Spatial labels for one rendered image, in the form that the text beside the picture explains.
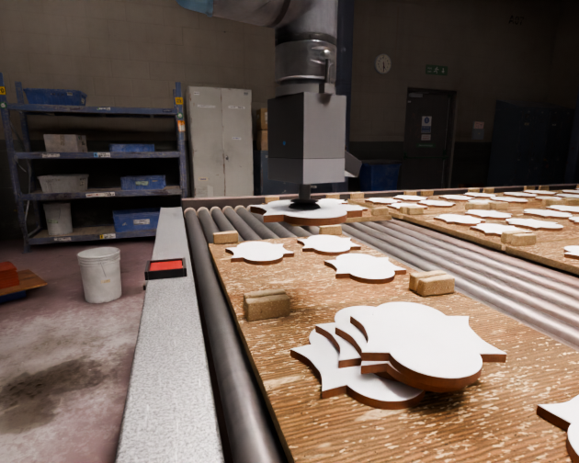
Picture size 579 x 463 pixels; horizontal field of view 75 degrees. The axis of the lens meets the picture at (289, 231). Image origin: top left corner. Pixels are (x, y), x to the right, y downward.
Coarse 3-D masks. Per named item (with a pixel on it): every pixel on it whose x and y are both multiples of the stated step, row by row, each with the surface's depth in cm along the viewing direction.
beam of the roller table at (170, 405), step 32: (160, 224) 120; (160, 256) 85; (160, 288) 66; (192, 288) 66; (160, 320) 54; (192, 320) 54; (160, 352) 45; (192, 352) 45; (160, 384) 39; (192, 384) 39; (128, 416) 34; (160, 416) 34; (192, 416) 34; (128, 448) 31; (160, 448) 31; (192, 448) 31
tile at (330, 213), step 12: (276, 204) 52; (288, 204) 52; (324, 204) 52; (336, 204) 52; (264, 216) 44; (276, 216) 45; (288, 216) 44; (300, 216) 43; (312, 216) 43; (324, 216) 43; (336, 216) 43; (348, 216) 48; (360, 216) 48
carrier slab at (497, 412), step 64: (256, 320) 49; (320, 320) 49; (512, 320) 49; (320, 384) 36; (512, 384) 36; (576, 384) 36; (320, 448) 28; (384, 448) 28; (448, 448) 28; (512, 448) 28
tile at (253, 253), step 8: (232, 248) 80; (240, 248) 80; (248, 248) 80; (256, 248) 80; (264, 248) 80; (272, 248) 80; (280, 248) 80; (240, 256) 74; (248, 256) 74; (256, 256) 74; (264, 256) 74; (272, 256) 74; (280, 256) 74; (288, 256) 77; (256, 264) 72; (264, 264) 72; (272, 264) 72
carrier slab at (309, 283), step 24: (264, 240) 91; (288, 240) 91; (216, 264) 73; (240, 264) 73; (288, 264) 73; (312, 264) 73; (240, 288) 60; (264, 288) 60; (288, 288) 60; (312, 288) 60; (336, 288) 60; (360, 288) 60; (384, 288) 60; (408, 288) 60; (240, 312) 51
